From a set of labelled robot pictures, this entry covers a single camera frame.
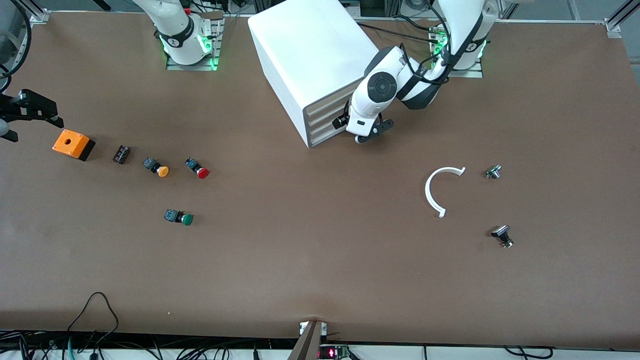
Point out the red mushroom push button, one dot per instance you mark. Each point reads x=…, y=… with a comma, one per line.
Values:
x=202, y=173

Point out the green mushroom push button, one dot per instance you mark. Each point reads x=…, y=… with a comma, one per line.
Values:
x=186, y=219

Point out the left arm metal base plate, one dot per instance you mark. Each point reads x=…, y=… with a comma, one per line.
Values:
x=472, y=73

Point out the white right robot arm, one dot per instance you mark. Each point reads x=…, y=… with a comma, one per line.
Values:
x=175, y=30

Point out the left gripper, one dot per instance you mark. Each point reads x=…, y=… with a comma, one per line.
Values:
x=341, y=120

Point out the aluminium frame profile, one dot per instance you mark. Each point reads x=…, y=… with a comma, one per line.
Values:
x=39, y=16
x=617, y=22

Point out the white curved plastic arc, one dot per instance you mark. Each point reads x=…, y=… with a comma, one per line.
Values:
x=427, y=192

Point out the small black contact block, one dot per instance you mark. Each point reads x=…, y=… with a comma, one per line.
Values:
x=121, y=154

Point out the black silver selector switch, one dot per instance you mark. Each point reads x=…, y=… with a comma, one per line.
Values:
x=500, y=231

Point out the device with red light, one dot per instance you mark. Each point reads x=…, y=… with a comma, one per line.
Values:
x=332, y=353

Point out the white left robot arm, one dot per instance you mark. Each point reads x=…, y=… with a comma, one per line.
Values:
x=465, y=30

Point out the brown camera stand bracket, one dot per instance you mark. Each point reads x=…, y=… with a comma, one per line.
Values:
x=307, y=345

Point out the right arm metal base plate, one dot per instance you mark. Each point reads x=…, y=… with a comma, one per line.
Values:
x=192, y=67

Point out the orange box with black base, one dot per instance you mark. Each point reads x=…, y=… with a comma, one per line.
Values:
x=70, y=142

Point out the yellow mushroom push button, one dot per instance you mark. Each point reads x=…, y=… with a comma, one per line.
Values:
x=156, y=167

